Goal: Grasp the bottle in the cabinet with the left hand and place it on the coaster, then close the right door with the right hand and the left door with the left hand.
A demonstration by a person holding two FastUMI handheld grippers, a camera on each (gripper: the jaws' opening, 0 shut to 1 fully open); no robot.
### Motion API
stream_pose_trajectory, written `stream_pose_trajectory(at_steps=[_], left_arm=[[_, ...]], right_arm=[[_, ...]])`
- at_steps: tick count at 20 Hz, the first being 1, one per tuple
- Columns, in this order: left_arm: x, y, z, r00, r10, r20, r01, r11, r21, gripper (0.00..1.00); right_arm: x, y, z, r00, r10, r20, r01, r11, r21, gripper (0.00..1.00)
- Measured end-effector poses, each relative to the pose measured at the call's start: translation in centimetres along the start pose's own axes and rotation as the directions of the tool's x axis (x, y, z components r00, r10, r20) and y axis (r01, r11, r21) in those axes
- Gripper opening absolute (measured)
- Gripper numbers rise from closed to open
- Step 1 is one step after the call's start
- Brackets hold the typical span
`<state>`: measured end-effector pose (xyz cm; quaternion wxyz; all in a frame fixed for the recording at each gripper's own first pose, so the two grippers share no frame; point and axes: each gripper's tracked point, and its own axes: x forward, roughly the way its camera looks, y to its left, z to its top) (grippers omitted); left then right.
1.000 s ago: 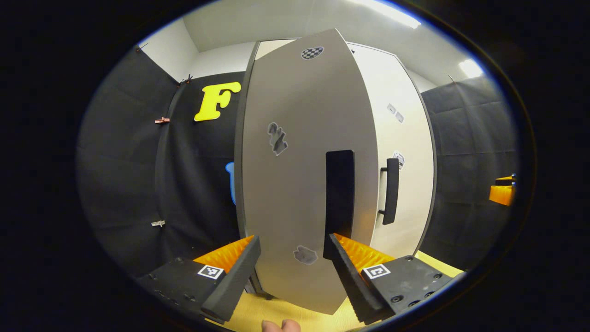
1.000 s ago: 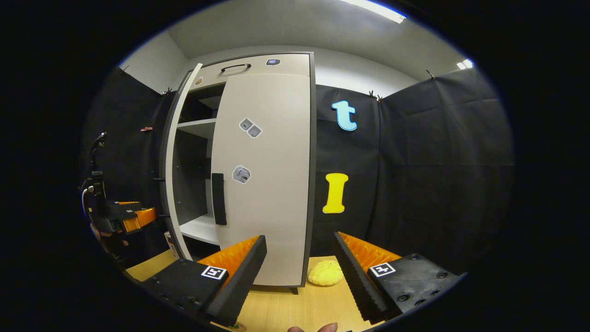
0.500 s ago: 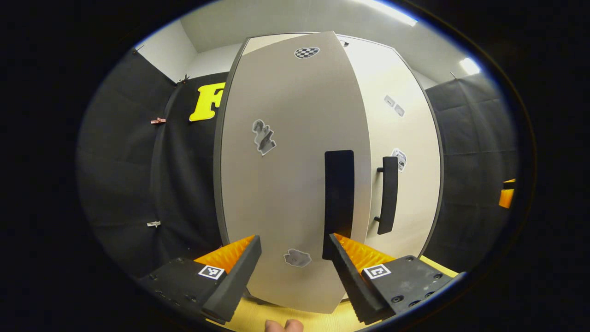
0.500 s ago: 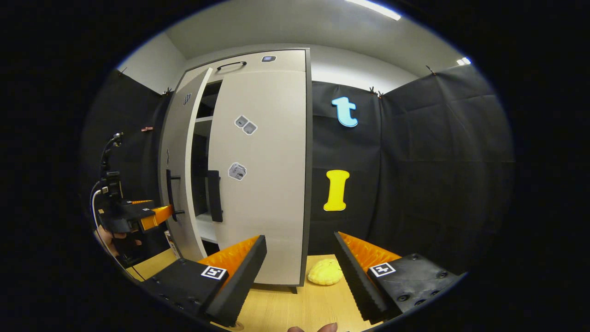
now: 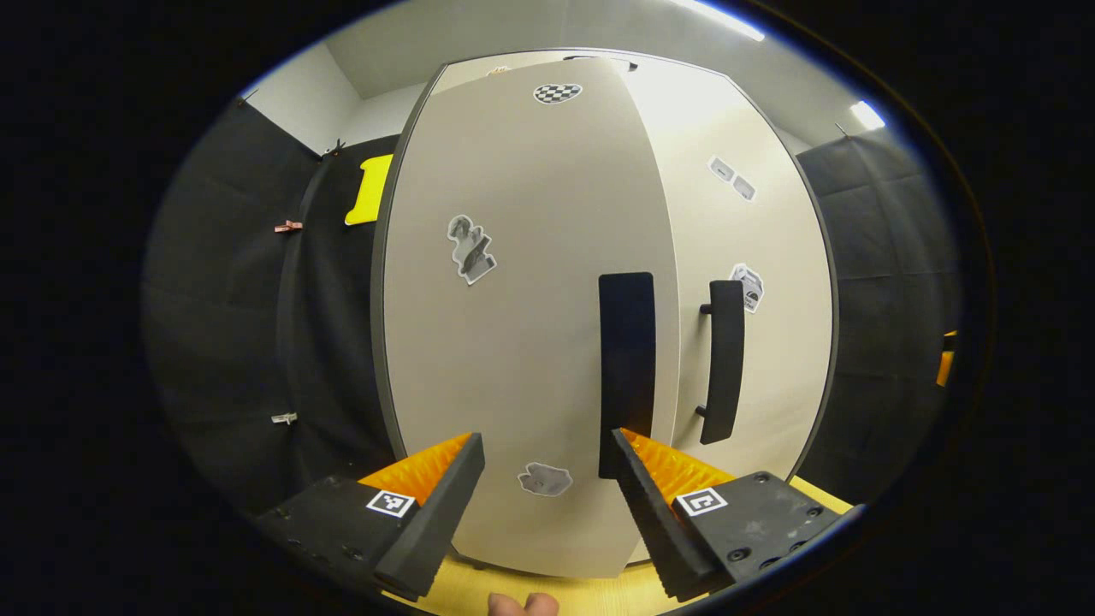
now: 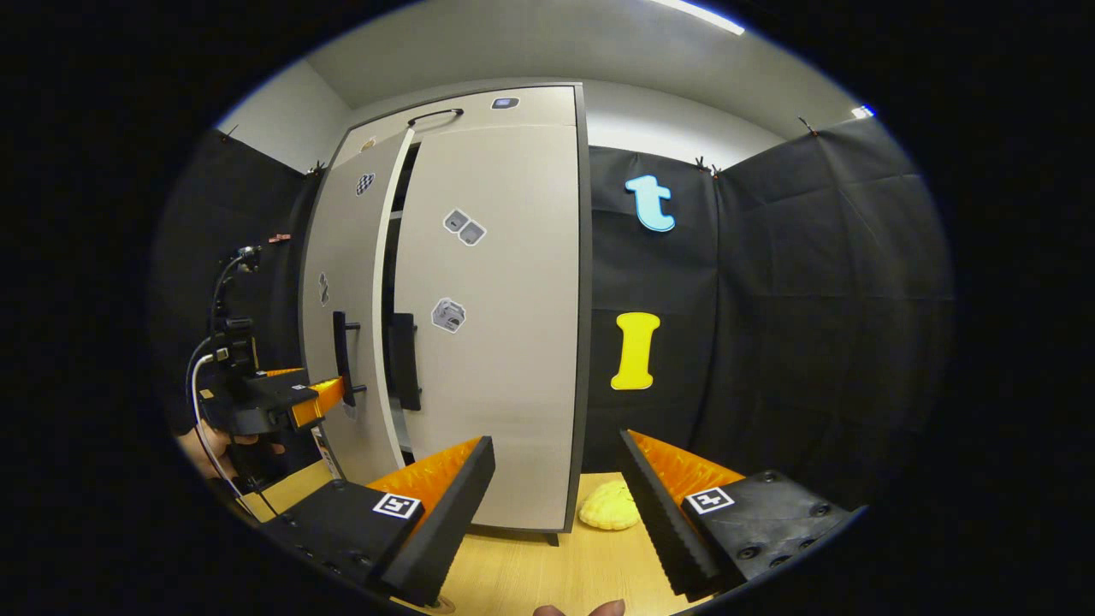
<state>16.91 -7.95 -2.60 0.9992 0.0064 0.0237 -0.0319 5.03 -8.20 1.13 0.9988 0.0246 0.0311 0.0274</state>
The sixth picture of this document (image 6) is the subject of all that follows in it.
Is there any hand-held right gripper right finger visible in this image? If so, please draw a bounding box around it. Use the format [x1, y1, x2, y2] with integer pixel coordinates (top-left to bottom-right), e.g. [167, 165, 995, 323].
[616, 429, 861, 613]

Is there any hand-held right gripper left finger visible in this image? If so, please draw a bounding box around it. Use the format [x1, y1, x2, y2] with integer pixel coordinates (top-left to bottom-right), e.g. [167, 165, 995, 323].
[261, 435, 497, 607]

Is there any white cabinet door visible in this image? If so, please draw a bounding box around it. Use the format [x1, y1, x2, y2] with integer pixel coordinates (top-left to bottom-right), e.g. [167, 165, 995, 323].
[301, 128, 417, 485]
[392, 124, 581, 531]

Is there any white and grey cabinet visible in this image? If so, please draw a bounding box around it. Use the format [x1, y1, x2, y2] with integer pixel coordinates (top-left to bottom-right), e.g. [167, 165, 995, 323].
[299, 81, 593, 547]

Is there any white cabinet drawer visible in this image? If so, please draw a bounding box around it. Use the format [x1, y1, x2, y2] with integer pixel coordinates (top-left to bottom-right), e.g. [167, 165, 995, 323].
[329, 86, 578, 169]

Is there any yellow bumpy toy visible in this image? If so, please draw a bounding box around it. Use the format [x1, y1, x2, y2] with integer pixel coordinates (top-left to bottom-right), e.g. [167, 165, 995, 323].
[579, 479, 641, 531]

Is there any black backdrop cloth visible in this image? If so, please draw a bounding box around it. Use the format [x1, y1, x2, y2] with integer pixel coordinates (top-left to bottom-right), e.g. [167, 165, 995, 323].
[154, 115, 955, 514]

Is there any long ceiling light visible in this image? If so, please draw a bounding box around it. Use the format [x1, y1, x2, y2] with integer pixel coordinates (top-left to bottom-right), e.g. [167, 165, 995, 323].
[650, 0, 745, 36]

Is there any white cable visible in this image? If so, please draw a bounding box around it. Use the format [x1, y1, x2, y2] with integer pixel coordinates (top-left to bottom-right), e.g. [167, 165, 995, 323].
[186, 351, 262, 519]

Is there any black door handle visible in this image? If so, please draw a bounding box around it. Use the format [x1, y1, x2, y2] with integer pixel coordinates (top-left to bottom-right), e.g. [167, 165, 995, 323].
[389, 312, 423, 412]
[332, 311, 368, 408]

